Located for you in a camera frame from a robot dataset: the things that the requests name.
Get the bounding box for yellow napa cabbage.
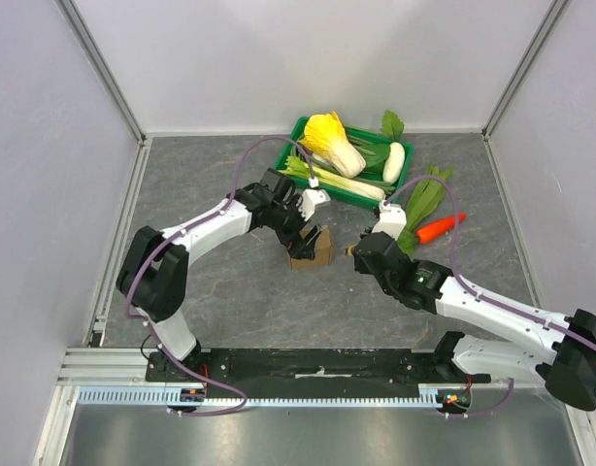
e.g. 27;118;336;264
300;112;366;179

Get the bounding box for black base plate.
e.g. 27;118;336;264
145;348;492;387

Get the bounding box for green leafy lettuce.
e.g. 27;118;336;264
406;179;446;231

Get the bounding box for orange carrot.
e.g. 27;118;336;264
415;213;466;245

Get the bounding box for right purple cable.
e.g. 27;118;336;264
379;175;596;420

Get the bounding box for slotted cable duct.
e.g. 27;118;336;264
78;386;461;409

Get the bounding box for brown cardboard express box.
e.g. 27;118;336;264
289;225;333;270

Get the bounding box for green long beans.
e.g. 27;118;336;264
286;143;336;172

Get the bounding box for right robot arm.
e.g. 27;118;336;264
348;232;596;412

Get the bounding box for celery stalk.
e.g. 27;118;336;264
281;156;385;202

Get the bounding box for white radish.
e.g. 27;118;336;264
381;142;406;183

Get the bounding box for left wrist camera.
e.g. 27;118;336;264
298;188;331;220

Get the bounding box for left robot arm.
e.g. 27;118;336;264
116;169;330;382

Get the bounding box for dark green leaf vegetable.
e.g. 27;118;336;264
348;136;390;175

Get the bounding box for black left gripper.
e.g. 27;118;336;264
268;194;321;260

